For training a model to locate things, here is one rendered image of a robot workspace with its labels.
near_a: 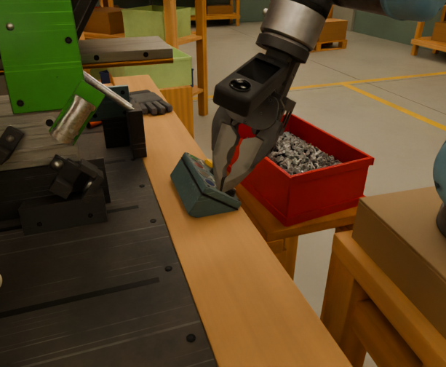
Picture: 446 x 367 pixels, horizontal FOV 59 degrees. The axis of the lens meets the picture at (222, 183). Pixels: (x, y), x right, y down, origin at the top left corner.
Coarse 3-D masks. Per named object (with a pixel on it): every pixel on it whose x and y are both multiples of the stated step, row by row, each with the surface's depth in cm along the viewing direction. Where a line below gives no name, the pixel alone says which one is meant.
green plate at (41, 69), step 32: (0, 0) 58; (32, 0) 59; (64, 0) 61; (0, 32) 59; (32, 32) 60; (64, 32) 62; (32, 64) 61; (64, 64) 63; (32, 96) 62; (64, 96) 64
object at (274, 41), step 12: (264, 36) 49; (276, 36) 48; (264, 48) 53; (276, 48) 49; (288, 48) 48; (300, 48) 49; (288, 60) 52; (300, 60) 51; (288, 72) 54; (288, 84) 55; (276, 96) 50; (264, 108) 50; (276, 108) 50; (288, 108) 54; (240, 120) 52; (252, 120) 51; (264, 120) 50; (288, 120) 57; (252, 132) 51
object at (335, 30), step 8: (328, 16) 675; (328, 24) 637; (336, 24) 644; (344, 24) 651; (328, 32) 644; (336, 32) 651; (344, 32) 658; (320, 40) 644; (328, 40) 651; (336, 40) 658; (344, 40) 664; (320, 48) 648; (328, 48) 662; (336, 48) 663; (344, 48) 671
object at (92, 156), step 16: (80, 160) 69; (96, 160) 69; (0, 176) 65; (16, 176) 65; (32, 176) 66; (48, 176) 67; (80, 176) 69; (0, 192) 65; (16, 192) 66; (32, 192) 67; (48, 192) 68; (0, 208) 66; (16, 208) 67
